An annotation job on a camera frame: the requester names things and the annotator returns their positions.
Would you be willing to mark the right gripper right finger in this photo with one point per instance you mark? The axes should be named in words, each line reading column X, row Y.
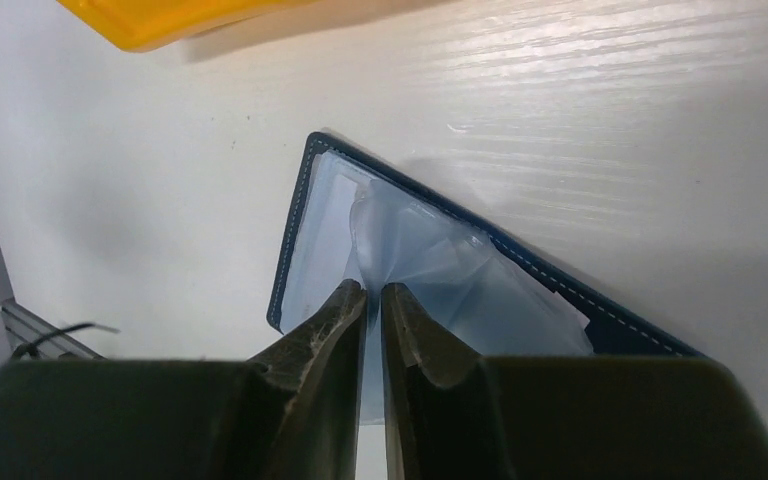
column 452, row 413

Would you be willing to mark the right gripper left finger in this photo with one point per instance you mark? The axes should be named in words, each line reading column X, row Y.
column 289, row 412

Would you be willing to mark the blue card holder wallet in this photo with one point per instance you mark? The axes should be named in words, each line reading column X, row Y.
column 352, row 216

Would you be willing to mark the orange three-compartment tray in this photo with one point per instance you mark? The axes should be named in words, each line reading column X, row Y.
column 145, row 25

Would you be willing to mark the aluminium frame rail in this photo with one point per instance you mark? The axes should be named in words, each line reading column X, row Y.
column 24, row 328

